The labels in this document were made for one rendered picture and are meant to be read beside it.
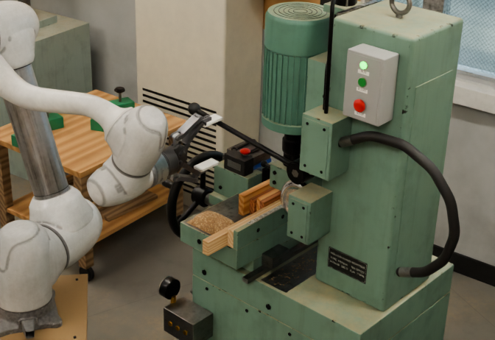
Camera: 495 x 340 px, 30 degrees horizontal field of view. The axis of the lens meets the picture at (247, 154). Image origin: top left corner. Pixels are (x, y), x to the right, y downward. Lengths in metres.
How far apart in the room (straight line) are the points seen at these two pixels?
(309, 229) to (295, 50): 0.44
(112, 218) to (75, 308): 1.33
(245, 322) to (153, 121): 0.71
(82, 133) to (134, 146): 1.81
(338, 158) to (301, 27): 0.34
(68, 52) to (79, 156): 1.07
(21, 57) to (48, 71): 2.08
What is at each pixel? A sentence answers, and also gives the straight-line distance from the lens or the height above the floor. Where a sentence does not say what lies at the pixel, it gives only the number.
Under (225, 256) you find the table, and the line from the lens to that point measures 2.42.
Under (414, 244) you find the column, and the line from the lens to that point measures 2.36.
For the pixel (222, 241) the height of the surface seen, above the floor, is 0.92.
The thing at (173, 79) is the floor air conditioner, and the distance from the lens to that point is 4.21.
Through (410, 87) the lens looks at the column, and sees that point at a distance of 2.09.
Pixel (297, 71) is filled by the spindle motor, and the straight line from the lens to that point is 2.32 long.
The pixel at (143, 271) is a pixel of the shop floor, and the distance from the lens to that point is 3.96.
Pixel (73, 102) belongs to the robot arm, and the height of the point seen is 1.30.
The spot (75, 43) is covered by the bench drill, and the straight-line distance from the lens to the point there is 4.72.
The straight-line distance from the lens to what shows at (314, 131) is 2.17.
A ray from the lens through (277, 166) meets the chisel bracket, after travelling 2.51.
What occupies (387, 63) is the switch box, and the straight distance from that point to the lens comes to 2.04.
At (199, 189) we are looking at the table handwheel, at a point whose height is 0.84.
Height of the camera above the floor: 2.16
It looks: 26 degrees down
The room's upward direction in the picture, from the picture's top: 2 degrees clockwise
